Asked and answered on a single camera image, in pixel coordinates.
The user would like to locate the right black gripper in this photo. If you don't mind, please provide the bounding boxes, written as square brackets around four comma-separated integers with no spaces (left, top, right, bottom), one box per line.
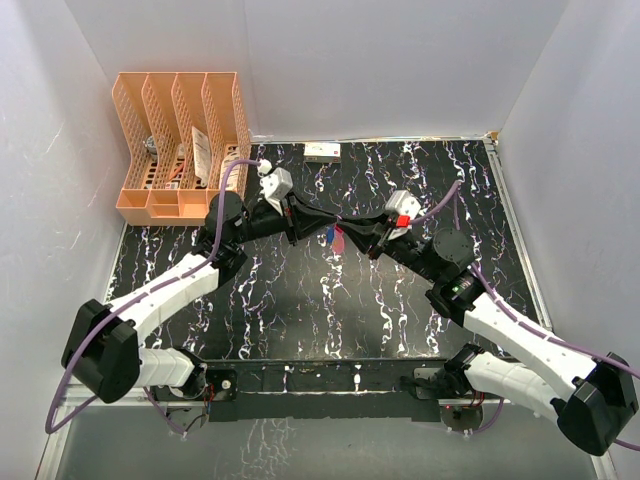
[337,210,441,284]

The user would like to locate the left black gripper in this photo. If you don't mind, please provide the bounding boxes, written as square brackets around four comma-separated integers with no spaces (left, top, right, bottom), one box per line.
[231,189,335,246]

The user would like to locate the pink strap keyring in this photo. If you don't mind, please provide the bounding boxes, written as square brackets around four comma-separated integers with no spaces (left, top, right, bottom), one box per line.
[332,226,345,254]

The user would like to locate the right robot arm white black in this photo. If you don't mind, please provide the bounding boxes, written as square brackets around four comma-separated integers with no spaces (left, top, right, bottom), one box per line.
[338,214,639,456]

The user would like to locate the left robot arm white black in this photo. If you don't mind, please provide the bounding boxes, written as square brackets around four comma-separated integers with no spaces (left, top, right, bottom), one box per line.
[61,191,338,403]

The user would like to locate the white small cardboard box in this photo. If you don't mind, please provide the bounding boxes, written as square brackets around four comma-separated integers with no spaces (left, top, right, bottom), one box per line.
[303,142,341,163]

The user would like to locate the white labelled packet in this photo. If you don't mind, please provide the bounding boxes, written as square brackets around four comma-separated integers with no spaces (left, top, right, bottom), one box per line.
[219,148,240,191]

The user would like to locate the white paper packet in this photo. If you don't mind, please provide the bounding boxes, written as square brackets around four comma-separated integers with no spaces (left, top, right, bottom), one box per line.
[192,126,212,188]

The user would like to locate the orange plastic file organizer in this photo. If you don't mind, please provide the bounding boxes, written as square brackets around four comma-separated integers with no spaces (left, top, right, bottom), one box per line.
[112,72,251,226]

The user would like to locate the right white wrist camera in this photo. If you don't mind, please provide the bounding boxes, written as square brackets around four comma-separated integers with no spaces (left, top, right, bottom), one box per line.
[384,190,421,240]

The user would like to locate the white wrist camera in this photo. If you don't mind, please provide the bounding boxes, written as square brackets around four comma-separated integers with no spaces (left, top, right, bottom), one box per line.
[257,160,293,216]
[384,190,421,240]

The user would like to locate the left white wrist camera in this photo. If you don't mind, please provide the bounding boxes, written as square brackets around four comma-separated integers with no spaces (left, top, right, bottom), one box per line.
[257,160,293,216]

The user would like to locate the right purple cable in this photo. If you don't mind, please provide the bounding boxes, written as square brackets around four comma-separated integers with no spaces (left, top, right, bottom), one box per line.
[407,179,640,453]

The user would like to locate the purple cable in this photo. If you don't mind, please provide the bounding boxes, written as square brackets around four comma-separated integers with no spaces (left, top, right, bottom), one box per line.
[45,158,269,435]
[407,179,640,453]

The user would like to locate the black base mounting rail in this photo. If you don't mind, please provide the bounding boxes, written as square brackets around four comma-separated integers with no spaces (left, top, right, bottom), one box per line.
[149,349,506,425]

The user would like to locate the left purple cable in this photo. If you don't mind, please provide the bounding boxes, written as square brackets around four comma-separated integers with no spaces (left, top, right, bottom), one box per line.
[45,158,269,435]

